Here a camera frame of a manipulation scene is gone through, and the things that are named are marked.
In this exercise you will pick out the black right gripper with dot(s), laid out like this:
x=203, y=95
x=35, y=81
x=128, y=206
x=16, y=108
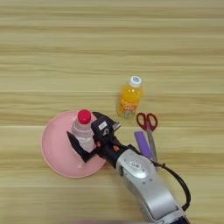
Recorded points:
x=110, y=148

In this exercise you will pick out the clear water bottle red cap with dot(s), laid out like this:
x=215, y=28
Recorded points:
x=84, y=128

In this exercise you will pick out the pink round plate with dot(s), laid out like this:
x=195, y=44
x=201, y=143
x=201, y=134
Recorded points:
x=57, y=148

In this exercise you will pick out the orange juice bottle white cap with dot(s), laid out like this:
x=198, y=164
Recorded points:
x=129, y=99

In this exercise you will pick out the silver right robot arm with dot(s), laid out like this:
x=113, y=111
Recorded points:
x=151, y=189

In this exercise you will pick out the purple rectangular block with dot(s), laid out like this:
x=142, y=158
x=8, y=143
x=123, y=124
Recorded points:
x=143, y=143

